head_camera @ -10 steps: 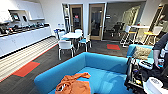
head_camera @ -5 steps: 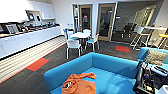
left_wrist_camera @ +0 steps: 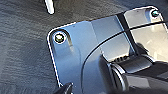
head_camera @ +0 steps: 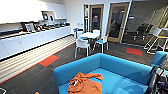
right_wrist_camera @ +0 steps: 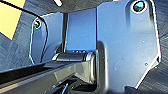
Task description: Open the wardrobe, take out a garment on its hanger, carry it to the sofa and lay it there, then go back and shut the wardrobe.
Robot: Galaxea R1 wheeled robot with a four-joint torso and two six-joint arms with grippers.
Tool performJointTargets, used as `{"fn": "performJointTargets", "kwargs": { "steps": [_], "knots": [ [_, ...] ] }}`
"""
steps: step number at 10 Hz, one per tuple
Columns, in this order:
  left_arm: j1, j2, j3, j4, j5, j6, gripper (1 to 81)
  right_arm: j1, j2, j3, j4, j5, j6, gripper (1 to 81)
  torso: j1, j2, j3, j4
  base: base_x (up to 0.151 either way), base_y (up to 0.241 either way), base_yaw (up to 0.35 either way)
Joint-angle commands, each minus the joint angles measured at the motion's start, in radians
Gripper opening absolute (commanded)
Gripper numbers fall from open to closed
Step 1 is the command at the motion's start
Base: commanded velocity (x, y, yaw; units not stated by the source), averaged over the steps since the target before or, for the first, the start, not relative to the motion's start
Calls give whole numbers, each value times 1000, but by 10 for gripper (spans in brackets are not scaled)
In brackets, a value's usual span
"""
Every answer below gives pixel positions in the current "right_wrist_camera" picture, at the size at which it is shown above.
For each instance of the thick grey robot limb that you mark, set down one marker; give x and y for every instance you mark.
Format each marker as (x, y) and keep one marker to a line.
(40, 75)

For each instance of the round base screw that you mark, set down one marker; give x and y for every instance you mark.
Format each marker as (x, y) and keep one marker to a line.
(139, 6)
(36, 23)

